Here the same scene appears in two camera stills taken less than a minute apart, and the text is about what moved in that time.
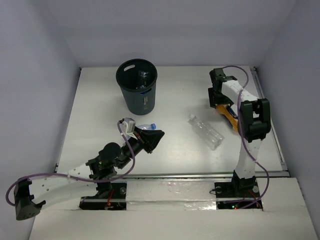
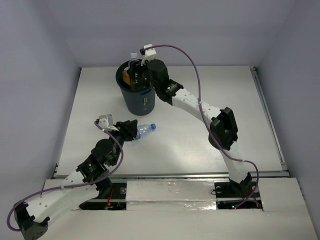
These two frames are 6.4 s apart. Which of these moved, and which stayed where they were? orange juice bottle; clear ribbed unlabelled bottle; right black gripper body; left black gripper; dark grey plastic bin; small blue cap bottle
Moved: right black gripper body; left black gripper; clear ribbed unlabelled bottle; orange juice bottle
Stayed: small blue cap bottle; dark grey plastic bin
